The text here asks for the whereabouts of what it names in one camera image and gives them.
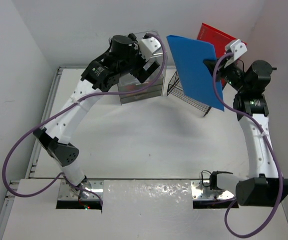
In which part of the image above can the clear plastic drawer unit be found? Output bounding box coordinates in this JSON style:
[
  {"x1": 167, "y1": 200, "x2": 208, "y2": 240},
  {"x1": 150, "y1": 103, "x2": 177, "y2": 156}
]
[{"x1": 109, "y1": 47, "x2": 166, "y2": 105}]

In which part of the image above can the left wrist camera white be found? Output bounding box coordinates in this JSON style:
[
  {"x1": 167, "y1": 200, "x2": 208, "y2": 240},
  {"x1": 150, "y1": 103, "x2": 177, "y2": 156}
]
[{"x1": 138, "y1": 37, "x2": 161, "y2": 60}]

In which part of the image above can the blue folder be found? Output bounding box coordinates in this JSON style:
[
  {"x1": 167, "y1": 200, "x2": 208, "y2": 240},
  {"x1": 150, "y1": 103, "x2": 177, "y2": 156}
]
[{"x1": 167, "y1": 35, "x2": 224, "y2": 111}]

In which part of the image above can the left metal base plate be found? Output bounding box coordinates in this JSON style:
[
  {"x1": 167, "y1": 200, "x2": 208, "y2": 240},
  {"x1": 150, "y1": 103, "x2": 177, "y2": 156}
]
[{"x1": 57, "y1": 179, "x2": 103, "y2": 201}]

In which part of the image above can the black wire mesh rack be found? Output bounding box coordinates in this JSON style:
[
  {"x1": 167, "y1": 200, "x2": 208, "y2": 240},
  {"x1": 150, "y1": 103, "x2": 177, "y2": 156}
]
[{"x1": 167, "y1": 71, "x2": 211, "y2": 117}]

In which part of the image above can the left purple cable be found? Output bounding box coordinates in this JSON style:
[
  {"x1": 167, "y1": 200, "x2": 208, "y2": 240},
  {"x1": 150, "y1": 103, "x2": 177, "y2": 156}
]
[{"x1": 2, "y1": 32, "x2": 166, "y2": 198}]

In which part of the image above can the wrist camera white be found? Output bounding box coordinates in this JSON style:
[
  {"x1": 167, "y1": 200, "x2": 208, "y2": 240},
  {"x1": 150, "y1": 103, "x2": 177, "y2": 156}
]
[
  {"x1": 224, "y1": 39, "x2": 248, "y2": 68},
  {"x1": 138, "y1": 37, "x2": 161, "y2": 60}
]

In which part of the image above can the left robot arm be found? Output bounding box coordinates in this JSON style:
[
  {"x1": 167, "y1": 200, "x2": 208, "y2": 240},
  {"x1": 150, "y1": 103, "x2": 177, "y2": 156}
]
[{"x1": 33, "y1": 33, "x2": 164, "y2": 187}]

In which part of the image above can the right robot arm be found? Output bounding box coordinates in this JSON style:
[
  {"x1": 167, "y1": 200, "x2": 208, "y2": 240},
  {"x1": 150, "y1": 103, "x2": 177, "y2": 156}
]
[{"x1": 209, "y1": 60, "x2": 288, "y2": 207}]

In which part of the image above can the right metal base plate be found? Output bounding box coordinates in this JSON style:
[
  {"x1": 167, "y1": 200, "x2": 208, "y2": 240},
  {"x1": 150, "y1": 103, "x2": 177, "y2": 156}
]
[{"x1": 191, "y1": 179, "x2": 235, "y2": 201}]

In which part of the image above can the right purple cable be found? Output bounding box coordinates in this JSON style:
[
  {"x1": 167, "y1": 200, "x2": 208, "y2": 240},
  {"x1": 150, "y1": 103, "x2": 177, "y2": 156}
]
[{"x1": 212, "y1": 52, "x2": 284, "y2": 238}]

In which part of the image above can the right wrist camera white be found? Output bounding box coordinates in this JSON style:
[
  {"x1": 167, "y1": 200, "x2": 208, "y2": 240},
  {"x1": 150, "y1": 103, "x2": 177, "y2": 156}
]
[{"x1": 224, "y1": 39, "x2": 248, "y2": 68}]

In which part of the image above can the metal base plate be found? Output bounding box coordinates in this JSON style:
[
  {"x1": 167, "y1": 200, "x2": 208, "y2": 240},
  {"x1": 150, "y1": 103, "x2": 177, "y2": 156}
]
[
  {"x1": 191, "y1": 179, "x2": 235, "y2": 201},
  {"x1": 57, "y1": 179, "x2": 103, "y2": 201}
]

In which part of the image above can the red folder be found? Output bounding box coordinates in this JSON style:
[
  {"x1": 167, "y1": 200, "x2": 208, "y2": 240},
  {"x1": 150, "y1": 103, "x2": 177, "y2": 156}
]
[{"x1": 197, "y1": 23, "x2": 241, "y2": 77}]

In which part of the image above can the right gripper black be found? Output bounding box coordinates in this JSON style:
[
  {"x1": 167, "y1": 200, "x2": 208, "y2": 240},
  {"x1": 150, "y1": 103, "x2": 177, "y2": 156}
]
[{"x1": 204, "y1": 54, "x2": 249, "y2": 93}]

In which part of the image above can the purple cable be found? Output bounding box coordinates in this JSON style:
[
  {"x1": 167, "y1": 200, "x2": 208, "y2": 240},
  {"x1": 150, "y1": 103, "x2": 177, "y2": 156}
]
[
  {"x1": 212, "y1": 52, "x2": 284, "y2": 238},
  {"x1": 2, "y1": 32, "x2": 166, "y2": 198}
]

